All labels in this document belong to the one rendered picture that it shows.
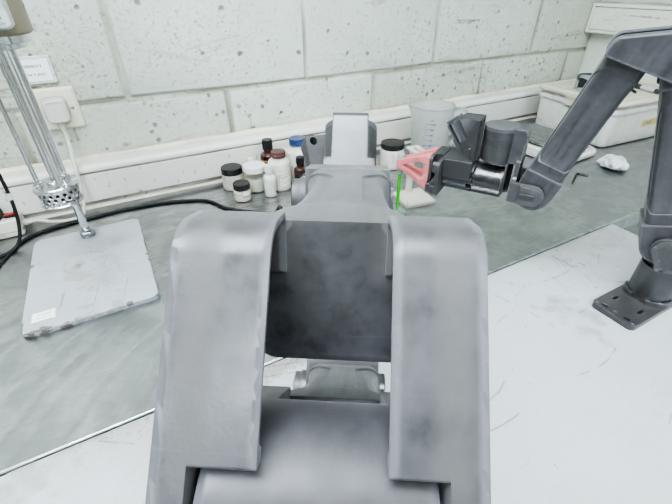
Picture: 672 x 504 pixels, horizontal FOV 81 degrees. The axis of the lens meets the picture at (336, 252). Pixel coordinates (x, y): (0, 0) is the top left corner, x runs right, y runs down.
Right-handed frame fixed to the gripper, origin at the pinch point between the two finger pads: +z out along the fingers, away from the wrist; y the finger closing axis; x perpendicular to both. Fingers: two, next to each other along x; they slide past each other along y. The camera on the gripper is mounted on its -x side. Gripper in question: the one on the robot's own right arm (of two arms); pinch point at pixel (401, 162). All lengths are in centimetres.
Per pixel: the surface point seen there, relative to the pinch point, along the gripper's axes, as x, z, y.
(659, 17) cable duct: -19, -42, -113
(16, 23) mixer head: -26, 38, 42
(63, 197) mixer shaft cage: -2, 41, 44
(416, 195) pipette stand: 14.1, 1.4, -15.2
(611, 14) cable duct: -19, -28, -121
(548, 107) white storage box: 8, -18, -91
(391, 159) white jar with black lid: 11.2, 14.0, -27.7
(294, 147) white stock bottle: 4.7, 32.7, -8.0
